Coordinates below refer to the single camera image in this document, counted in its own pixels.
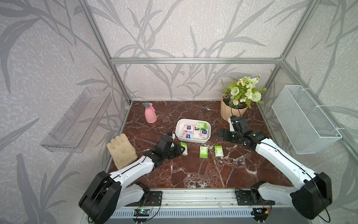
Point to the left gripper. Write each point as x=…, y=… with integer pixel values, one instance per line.
x=177, y=148

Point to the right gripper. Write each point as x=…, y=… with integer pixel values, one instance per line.
x=225, y=134

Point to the green tissue pack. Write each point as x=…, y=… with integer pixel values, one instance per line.
x=218, y=150
x=203, y=152
x=201, y=125
x=184, y=145

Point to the white storage box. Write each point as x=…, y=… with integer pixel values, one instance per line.
x=179, y=131

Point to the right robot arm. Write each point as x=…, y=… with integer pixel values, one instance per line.
x=310, y=193

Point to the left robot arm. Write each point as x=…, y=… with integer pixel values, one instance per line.
x=108, y=192

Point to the beige flower pot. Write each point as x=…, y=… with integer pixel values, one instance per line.
x=227, y=112

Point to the pink spray bottle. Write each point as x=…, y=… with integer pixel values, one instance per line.
x=150, y=113

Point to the beige work glove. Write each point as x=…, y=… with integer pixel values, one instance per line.
x=122, y=151

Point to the artificial green white flowers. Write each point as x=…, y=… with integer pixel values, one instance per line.
x=242, y=93

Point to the left green circuit board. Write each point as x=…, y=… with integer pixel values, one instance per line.
x=142, y=213

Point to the right circuit board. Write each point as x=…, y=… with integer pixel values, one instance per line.
x=261, y=213

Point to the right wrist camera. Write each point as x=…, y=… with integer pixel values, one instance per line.
x=231, y=125

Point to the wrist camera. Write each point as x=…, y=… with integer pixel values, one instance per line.
x=231, y=125
x=172, y=135

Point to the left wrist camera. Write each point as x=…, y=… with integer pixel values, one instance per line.
x=172, y=135

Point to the aluminium front rail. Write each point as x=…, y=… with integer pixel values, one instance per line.
x=172, y=197

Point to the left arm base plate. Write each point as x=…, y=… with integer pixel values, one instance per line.
x=150, y=198

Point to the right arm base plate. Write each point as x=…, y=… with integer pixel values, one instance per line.
x=246, y=197

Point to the white wire mesh basket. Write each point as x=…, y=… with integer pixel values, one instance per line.
x=304, y=122

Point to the clear acrylic wall shelf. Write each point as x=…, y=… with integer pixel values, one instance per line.
x=74, y=130

